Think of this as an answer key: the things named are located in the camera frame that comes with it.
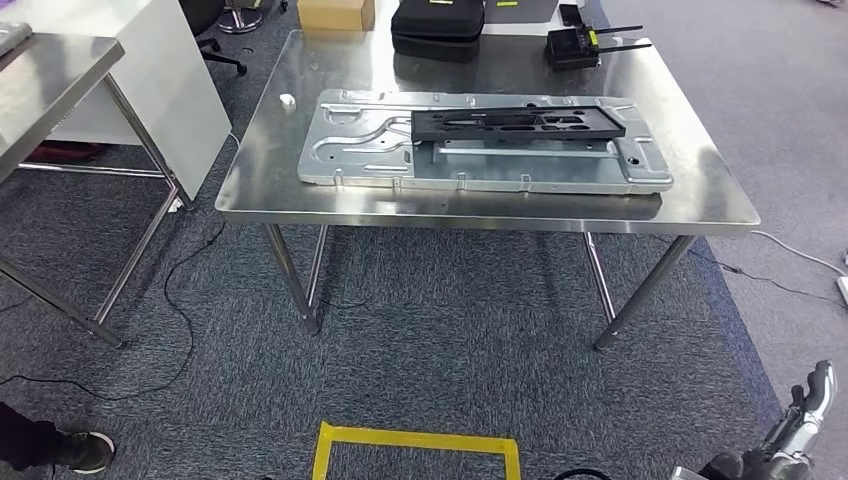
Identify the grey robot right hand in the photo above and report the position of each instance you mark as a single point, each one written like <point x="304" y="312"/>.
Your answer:
<point x="795" y="430"/>

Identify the black plastic plate bracket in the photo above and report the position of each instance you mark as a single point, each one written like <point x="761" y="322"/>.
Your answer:
<point x="424" y="129"/>

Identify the stainless steel workbench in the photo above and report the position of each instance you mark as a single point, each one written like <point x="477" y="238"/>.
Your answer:
<point x="278" y="166"/>

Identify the white power strip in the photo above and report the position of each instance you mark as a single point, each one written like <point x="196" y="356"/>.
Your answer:
<point x="843" y="291"/>
<point x="176" y="205"/>

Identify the embossed metal plate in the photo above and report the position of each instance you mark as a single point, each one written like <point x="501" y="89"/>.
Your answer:
<point x="530" y="172"/>

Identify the yellow floor tape square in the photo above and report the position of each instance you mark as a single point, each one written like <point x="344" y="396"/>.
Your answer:
<point x="411" y="438"/>

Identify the black device with antennas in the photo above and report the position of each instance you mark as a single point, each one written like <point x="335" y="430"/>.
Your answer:
<point x="570" y="50"/>

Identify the black phone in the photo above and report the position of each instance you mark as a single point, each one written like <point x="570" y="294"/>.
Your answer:
<point x="570" y="14"/>

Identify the white table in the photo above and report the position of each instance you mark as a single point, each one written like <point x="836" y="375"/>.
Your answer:
<point x="523" y="30"/>

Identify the grey laptop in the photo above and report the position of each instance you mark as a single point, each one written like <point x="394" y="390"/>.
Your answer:
<point x="520" y="10"/>

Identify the black zip case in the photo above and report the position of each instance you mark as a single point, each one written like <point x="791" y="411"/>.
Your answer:
<point x="437" y="20"/>

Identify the small white object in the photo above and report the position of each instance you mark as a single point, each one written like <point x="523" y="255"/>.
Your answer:
<point x="287" y="100"/>

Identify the brown cardboard box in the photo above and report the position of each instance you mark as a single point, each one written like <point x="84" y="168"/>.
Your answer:
<point x="331" y="13"/>

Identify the chrome stanchion base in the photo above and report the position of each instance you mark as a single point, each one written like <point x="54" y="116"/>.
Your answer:
<point x="240" y="23"/>

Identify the white desk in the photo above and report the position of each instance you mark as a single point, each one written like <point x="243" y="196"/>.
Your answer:
<point x="179" y="86"/>

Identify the person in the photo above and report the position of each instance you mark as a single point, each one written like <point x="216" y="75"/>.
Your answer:
<point x="79" y="450"/>

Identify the black office chair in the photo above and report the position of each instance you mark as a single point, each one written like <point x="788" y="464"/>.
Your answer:
<point x="199" y="13"/>

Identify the red item under desk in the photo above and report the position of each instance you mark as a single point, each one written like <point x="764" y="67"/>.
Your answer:
<point x="66" y="151"/>

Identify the steel frame table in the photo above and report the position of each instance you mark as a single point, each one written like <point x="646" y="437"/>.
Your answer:
<point x="40" y="79"/>

